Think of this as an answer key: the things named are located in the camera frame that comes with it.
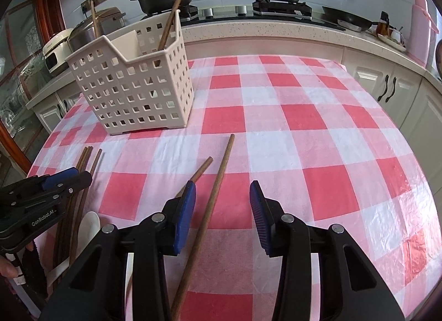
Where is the person's left hand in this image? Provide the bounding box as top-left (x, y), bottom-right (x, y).
top-left (0, 259), bottom-right (19, 278)

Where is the small white cooker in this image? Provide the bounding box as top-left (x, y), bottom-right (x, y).
top-left (42, 27), bottom-right (75, 78)

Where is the plate of condiments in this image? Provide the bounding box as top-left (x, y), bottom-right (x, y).
top-left (375, 31), bottom-right (408, 53)

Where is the brown wooden chopstick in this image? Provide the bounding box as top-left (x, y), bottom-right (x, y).
top-left (124, 156), bottom-right (214, 311)
top-left (52, 148), bottom-right (87, 270)
top-left (90, 0), bottom-right (104, 56)
top-left (59, 146), bottom-right (94, 270)
top-left (69, 149), bottom-right (103, 264)
top-left (170, 133), bottom-right (236, 321)
top-left (55, 147), bottom-right (91, 270)

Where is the white ceramic spoon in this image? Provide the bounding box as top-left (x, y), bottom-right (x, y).
top-left (45, 211), bottom-right (101, 289)

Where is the long dark wooden chopstick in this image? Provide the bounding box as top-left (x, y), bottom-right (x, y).
top-left (155, 0), bottom-right (199, 68)

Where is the red white checked tablecloth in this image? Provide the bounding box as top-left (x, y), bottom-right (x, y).
top-left (26, 55), bottom-right (442, 321)

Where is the pink thermos flask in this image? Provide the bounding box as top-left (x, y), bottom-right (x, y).
top-left (407, 0), bottom-right (441, 66)

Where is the black wok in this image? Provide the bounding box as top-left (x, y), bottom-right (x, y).
top-left (321, 6), bottom-right (378, 33)

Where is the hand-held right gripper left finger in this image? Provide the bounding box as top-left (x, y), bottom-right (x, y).
top-left (38, 180), bottom-right (197, 321)

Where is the dark sauce bottle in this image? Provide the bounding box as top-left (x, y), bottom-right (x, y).
top-left (379, 11), bottom-right (391, 36)

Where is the white perforated plastic basket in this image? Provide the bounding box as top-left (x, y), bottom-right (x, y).
top-left (65, 9), bottom-right (196, 136)

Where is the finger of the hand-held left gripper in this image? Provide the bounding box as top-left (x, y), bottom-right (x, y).
top-left (46, 171), bottom-right (93, 204)
top-left (36, 167), bottom-right (79, 191)

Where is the wooden framed glass door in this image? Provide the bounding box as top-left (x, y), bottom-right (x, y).
top-left (0, 0), bottom-right (66, 177)

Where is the silver rice cooker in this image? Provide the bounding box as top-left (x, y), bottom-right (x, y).
top-left (67, 7), bottom-right (127, 52)

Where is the black glass gas stove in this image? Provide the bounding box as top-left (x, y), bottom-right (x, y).
top-left (140, 0), bottom-right (346, 31)

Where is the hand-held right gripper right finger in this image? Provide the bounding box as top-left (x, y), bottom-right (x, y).
top-left (249, 180), bottom-right (406, 321)

